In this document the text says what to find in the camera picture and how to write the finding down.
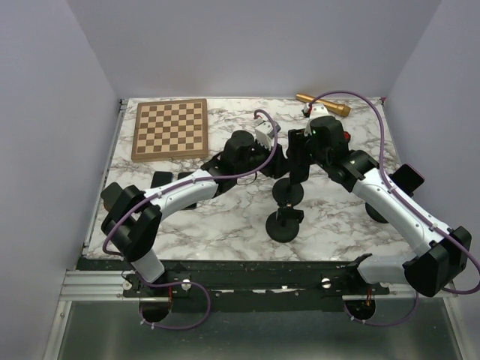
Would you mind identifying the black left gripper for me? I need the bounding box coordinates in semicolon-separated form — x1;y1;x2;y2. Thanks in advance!
235;137;295;180

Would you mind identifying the black phone stand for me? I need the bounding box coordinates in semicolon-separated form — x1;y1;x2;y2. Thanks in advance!
365;203;388;224
272;178;305;206
265;203;305;243

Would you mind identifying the black phone red case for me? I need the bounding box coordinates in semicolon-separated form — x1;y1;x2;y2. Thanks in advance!
389;163;425;197

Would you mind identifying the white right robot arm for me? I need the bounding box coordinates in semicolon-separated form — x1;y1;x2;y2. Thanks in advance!
286;115;472;297

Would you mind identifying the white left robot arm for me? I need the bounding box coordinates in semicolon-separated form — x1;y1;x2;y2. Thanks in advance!
101;130;287;296

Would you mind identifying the black phone blue edge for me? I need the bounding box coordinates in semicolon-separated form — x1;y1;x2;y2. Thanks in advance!
151;171;173;188

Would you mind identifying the black red knob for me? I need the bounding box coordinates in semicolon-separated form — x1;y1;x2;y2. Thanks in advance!
344;131;352;143

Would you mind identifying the gold cylinder tube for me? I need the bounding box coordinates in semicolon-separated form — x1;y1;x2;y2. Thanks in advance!
295;93;351;117

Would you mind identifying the wooden chessboard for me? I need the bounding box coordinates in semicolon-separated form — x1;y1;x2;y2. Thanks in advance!
131;98;209;162

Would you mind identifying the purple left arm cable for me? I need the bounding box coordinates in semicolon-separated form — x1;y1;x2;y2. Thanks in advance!
101;109;279;260

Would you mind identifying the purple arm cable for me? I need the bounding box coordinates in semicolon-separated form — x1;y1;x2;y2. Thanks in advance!
309;89;480;294
101;109;279;260

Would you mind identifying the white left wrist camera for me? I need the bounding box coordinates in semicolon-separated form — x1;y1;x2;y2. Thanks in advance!
254;118;281;150

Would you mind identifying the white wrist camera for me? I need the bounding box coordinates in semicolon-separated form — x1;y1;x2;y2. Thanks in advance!
302;103;330;133
254;118;281;150

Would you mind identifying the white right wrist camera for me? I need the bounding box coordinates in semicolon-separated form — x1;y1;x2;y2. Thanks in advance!
302;103;330;133

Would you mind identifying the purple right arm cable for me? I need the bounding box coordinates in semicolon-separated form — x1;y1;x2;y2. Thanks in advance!
309;89;480;294

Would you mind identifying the black mounting rail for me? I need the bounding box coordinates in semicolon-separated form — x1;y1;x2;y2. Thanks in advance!
123;258;391;314

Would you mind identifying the small black dark mount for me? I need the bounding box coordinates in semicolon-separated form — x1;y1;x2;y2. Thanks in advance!
100;182;125;212

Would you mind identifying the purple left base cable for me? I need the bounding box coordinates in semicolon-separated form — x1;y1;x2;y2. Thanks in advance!
139;277;212;331

